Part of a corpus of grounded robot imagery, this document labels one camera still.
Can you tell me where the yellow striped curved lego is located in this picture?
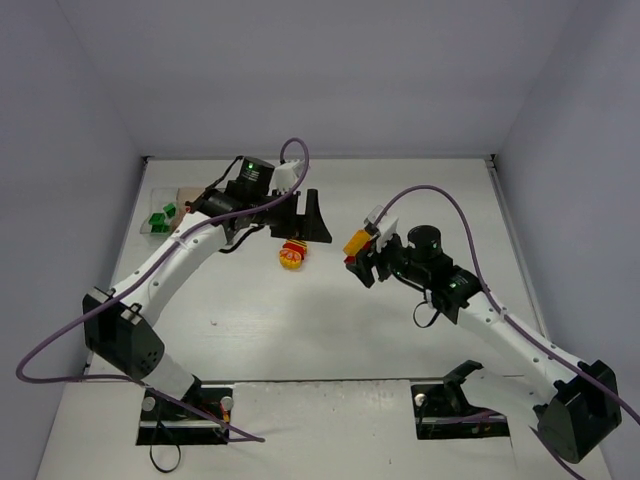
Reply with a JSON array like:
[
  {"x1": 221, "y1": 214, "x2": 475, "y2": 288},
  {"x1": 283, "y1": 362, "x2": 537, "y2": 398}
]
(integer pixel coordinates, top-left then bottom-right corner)
[{"x1": 283, "y1": 239, "x2": 308, "y2": 254}]

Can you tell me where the red curved lego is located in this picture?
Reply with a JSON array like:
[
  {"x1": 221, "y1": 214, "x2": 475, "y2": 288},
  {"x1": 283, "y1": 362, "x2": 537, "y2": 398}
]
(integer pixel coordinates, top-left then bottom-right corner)
[{"x1": 280, "y1": 241, "x2": 308, "y2": 261}]

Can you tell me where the yellow long lego brick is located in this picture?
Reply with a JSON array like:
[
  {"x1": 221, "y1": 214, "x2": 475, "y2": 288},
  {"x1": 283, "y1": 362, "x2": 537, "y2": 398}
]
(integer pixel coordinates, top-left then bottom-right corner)
[{"x1": 343, "y1": 229, "x2": 372, "y2": 257}]

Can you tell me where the yellow butterfly print lego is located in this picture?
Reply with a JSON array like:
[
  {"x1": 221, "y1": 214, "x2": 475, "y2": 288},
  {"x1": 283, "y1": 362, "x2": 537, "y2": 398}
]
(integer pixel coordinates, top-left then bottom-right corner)
[{"x1": 279, "y1": 248, "x2": 305, "y2": 271}]

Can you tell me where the small green lego brick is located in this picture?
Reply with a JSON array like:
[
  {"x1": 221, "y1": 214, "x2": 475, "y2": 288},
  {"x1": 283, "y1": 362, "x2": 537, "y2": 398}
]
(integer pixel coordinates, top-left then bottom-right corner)
[{"x1": 163, "y1": 203, "x2": 176, "y2": 216}]

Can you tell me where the green slope lego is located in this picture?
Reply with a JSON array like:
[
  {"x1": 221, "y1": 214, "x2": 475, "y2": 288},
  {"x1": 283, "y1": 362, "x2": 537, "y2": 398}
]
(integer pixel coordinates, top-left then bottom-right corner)
[{"x1": 147, "y1": 212, "x2": 166, "y2": 226}]

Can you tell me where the red long lego brick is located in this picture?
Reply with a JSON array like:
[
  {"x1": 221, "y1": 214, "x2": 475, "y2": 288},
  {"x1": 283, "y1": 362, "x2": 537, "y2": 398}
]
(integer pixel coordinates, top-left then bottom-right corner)
[{"x1": 343, "y1": 242, "x2": 370, "y2": 264}]

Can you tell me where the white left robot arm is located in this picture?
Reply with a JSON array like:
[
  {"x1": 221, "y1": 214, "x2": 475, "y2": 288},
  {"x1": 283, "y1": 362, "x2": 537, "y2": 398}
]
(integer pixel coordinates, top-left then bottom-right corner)
[{"x1": 82, "y1": 157, "x2": 332, "y2": 405}]

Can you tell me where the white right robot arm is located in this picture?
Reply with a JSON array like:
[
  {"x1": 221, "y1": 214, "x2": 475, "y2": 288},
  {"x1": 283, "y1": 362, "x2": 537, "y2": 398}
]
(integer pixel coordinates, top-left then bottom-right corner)
[{"x1": 344, "y1": 224, "x2": 622, "y2": 464}]

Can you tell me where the tan plastic container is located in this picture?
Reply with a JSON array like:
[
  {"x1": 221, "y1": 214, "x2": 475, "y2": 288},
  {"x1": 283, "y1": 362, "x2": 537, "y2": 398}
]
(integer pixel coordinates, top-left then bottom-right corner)
[{"x1": 176, "y1": 187, "x2": 204, "y2": 203}]

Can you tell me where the clear plastic container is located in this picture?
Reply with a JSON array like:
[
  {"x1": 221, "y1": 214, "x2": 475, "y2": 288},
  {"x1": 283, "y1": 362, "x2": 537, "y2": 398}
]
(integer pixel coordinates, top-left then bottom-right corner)
[{"x1": 139, "y1": 188, "x2": 179, "y2": 241}]

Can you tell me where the green lego in container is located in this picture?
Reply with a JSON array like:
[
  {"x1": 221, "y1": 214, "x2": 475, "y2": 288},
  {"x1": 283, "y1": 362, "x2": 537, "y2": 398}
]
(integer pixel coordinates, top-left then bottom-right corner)
[{"x1": 151, "y1": 224, "x2": 169, "y2": 234}]

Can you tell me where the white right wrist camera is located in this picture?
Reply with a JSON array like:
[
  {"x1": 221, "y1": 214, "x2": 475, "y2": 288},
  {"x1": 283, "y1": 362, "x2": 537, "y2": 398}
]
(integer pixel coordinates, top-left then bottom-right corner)
[{"x1": 364, "y1": 205, "x2": 399, "y2": 253}]

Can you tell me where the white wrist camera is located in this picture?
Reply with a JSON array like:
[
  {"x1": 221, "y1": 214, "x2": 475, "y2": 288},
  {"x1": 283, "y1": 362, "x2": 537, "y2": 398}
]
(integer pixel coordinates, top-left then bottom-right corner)
[
  {"x1": 273, "y1": 159, "x2": 305, "y2": 194},
  {"x1": 364, "y1": 205, "x2": 399, "y2": 253}
]

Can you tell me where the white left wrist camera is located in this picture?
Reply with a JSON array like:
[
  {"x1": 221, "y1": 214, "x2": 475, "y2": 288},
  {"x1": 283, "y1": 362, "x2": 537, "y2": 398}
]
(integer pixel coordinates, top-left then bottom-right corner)
[{"x1": 273, "y1": 159, "x2": 305, "y2": 194}]

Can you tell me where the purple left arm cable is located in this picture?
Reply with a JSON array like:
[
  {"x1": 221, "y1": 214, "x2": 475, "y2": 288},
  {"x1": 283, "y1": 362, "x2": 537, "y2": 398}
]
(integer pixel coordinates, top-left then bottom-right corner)
[{"x1": 15, "y1": 138, "x2": 310, "y2": 444}]

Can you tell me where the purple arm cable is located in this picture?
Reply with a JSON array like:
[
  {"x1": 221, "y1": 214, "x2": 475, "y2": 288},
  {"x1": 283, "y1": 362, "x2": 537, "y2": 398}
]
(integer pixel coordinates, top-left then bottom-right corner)
[
  {"x1": 15, "y1": 138, "x2": 310, "y2": 444},
  {"x1": 377, "y1": 185, "x2": 640, "y2": 479}
]

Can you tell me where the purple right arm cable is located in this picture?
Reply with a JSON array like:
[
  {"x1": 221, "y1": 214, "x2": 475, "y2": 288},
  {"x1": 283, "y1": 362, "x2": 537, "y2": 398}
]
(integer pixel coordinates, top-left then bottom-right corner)
[{"x1": 377, "y1": 185, "x2": 640, "y2": 479}]

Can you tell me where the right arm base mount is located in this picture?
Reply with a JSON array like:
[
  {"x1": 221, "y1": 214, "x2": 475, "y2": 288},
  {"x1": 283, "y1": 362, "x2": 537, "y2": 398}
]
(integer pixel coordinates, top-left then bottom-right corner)
[{"x1": 410, "y1": 360, "x2": 510, "y2": 441}]

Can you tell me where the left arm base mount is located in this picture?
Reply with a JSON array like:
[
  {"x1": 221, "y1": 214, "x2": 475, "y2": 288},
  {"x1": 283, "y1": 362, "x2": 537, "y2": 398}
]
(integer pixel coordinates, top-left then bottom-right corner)
[{"x1": 136, "y1": 385, "x2": 233, "y2": 446}]

